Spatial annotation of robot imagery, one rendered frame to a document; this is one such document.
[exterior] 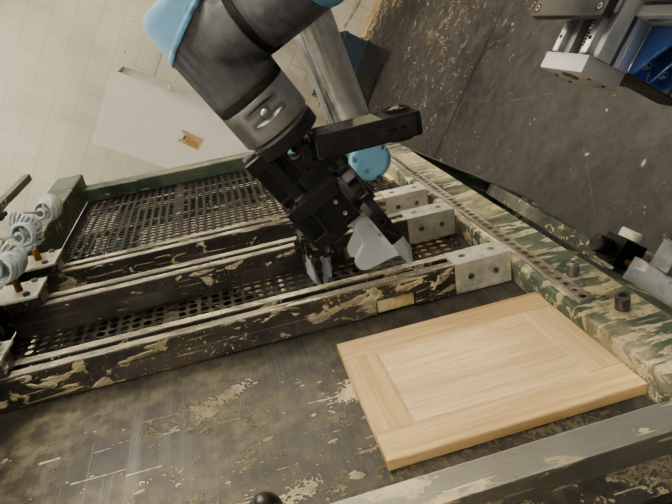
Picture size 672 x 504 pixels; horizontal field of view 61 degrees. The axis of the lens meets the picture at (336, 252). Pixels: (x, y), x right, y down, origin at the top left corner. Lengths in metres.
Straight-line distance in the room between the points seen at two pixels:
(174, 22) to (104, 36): 5.64
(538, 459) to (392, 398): 0.25
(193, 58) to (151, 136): 4.28
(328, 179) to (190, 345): 0.65
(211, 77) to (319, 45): 0.48
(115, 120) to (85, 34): 1.56
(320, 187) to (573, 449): 0.48
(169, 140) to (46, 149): 1.89
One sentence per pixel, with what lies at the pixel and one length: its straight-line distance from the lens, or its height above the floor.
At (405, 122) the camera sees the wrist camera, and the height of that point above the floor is 1.43.
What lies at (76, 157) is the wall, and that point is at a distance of 6.36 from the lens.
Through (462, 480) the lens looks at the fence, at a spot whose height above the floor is 1.18.
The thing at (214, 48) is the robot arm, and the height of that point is 1.63.
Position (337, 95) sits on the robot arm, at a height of 1.39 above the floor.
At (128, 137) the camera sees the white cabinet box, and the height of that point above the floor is 1.82.
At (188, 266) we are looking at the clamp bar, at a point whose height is 1.48.
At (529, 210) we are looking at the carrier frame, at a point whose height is 0.18.
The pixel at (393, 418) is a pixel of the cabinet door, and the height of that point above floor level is 1.20.
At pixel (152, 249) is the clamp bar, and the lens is 1.59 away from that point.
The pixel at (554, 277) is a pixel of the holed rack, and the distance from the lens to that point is 1.17.
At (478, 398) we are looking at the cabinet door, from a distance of 0.94.
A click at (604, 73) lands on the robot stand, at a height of 0.95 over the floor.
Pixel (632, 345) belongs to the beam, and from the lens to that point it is 1.01.
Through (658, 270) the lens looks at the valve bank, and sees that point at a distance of 1.23.
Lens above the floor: 1.65
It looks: 20 degrees down
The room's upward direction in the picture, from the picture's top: 72 degrees counter-clockwise
